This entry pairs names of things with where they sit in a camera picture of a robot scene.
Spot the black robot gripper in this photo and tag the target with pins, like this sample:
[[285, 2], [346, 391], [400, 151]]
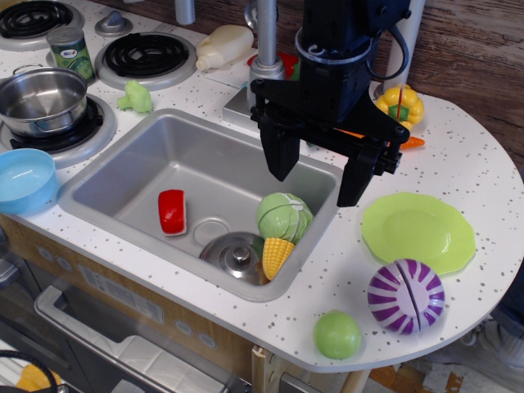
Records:
[[331, 93]]

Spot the red white toy sushi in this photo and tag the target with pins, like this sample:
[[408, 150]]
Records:
[[172, 212]]

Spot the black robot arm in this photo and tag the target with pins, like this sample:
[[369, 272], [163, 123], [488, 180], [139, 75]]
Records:
[[364, 17]]

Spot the light green plastic plate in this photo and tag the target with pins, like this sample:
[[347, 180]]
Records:
[[419, 227]]

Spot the green toy cabbage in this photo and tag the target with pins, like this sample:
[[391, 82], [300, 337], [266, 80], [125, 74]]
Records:
[[284, 216]]

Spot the orange toy carrot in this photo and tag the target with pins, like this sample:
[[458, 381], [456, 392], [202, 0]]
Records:
[[413, 142]]

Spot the yellow toy bell pepper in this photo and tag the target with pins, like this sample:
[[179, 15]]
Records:
[[403, 105]]

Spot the red toy pepper behind faucet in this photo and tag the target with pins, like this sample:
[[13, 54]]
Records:
[[288, 63]]

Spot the yellow toy corn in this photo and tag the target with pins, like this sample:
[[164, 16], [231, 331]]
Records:
[[275, 253]]

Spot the steel pot lid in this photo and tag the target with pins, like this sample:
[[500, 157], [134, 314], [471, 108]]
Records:
[[239, 254]]

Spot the silver toy sink basin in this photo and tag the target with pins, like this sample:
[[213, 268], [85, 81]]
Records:
[[224, 175]]

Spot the cream toy mayonnaise bottle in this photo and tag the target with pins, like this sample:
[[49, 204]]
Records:
[[224, 44]]

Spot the silver toy faucet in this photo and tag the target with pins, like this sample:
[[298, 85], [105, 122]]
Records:
[[262, 17]]

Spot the purple white toy onion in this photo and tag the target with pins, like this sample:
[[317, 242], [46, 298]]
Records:
[[406, 296]]

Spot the green toy lime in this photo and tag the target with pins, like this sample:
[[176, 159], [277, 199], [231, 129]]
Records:
[[337, 335]]

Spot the light green toy broccoli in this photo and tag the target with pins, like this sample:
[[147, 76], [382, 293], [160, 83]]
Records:
[[137, 98]]

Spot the black coil burner rear right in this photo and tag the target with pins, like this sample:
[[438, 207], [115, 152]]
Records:
[[156, 60]]

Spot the black coil burner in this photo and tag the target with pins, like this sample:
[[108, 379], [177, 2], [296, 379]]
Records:
[[87, 138], [156, 60], [25, 25]]

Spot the black coil burner front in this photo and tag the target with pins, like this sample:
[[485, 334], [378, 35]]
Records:
[[87, 138]]

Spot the silver stove knob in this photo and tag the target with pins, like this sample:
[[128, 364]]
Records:
[[113, 25]]

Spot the green toy can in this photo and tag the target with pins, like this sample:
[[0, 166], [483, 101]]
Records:
[[69, 51]]

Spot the steel cooking pot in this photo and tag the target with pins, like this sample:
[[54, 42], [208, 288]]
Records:
[[43, 101]]

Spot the light blue plastic bowl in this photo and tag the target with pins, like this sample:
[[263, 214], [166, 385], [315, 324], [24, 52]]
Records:
[[29, 183]]

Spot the black coil burner rear left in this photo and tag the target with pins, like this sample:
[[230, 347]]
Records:
[[25, 25]]

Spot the yellow object lower left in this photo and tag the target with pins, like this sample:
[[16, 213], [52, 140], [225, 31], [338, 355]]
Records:
[[32, 379]]

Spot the silver post top centre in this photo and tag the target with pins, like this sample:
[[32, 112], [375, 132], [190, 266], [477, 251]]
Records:
[[185, 12]]

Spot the toy oven door handle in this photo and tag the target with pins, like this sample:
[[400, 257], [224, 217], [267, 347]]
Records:
[[116, 355]]

